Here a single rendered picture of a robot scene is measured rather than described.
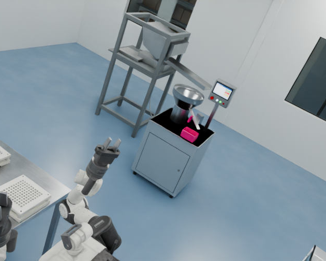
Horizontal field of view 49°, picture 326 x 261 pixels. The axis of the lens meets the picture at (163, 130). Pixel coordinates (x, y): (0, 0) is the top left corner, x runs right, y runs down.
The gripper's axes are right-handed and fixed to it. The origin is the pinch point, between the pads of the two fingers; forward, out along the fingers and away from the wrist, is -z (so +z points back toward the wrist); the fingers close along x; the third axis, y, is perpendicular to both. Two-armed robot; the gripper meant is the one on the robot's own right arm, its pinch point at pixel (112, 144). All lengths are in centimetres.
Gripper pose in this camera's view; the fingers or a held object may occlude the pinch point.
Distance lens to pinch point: 159.6
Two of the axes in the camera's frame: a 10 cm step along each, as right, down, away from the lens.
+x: -7.2, -1.4, -6.8
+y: -4.6, -6.4, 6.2
